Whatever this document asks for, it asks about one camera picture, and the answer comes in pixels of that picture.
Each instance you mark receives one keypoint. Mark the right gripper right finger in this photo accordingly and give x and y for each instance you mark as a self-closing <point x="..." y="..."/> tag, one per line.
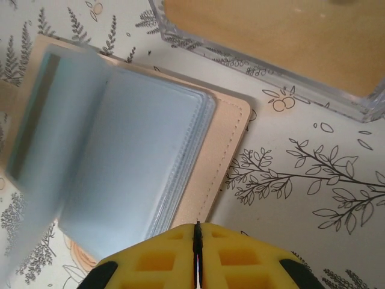
<point x="240" y="265"/>

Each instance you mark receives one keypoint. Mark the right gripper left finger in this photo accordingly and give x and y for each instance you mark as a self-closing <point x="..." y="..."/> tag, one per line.
<point x="156" y="265"/>

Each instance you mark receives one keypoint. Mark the beige card holder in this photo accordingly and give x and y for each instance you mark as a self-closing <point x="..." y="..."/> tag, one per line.
<point x="210" y="144"/>

